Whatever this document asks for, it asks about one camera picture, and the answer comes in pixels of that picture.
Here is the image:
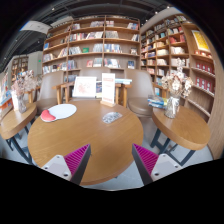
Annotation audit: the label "round wooden centre table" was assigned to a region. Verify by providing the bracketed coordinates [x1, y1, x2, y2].
[28, 100, 143, 185]

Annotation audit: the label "glass vase dried flowers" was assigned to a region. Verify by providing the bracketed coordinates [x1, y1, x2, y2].
[11, 70, 37, 113]
[162, 58, 193, 119]

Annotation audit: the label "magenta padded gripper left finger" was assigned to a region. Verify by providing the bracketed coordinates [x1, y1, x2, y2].
[42, 144, 91, 185]

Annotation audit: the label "small patterned card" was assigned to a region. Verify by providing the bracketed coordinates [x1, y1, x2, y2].
[102, 112, 122, 124]

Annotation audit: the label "white framed picture board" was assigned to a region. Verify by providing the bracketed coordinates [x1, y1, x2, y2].
[72, 77, 96, 98]

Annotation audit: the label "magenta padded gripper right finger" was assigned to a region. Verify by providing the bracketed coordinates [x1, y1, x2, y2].
[132, 144, 182, 185]

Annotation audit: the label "round wooden table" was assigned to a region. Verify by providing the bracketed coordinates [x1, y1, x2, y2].
[0, 101, 38, 164]
[149, 105, 212, 167]
[28, 100, 143, 185]

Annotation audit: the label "beige chair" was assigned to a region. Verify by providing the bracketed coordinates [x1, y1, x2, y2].
[36, 71, 64, 115]
[123, 68, 158, 118]

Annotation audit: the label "stack of books on chair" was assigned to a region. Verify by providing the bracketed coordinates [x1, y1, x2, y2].
[148, 95, 167, 108]

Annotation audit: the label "upright red white sign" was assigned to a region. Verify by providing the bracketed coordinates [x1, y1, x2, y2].
[101, 73, 115, 107]

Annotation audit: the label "white mouse pad red rest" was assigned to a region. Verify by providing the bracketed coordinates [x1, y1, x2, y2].
[40, 104, 77, 122]

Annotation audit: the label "white standing card left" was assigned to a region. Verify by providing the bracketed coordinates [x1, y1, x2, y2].
[11, 90, 19, 111]

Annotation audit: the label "glass vase dried flowers right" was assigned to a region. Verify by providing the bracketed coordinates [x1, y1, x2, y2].
[162, 58, 193, 119]

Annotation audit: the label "beige chair right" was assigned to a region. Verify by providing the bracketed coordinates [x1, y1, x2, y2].
[123, 68, 158, 118]

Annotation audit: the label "round wooden left table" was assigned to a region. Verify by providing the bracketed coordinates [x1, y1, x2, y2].
[0, 101, 38, 164]

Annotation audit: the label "round wooden right table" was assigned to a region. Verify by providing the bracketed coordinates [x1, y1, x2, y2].
[149, 105, 212, 167]

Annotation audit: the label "glass vase dried flowers left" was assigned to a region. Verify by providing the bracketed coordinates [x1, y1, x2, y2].
[11, 70, 37, 113]

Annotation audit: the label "large wooden bookshelf centre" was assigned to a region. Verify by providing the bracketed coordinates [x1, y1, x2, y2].
[42, 15, 140, 75]

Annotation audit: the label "beige chair left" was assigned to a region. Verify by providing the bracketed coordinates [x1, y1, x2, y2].
[36, 71, 64, 115]

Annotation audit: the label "yellow poster on shelf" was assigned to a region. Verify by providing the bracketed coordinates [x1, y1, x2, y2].
[192, 30, 210, 52]

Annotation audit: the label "wooden bookshelf right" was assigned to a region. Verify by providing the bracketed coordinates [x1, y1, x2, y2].
[141, 13, 215, 122]

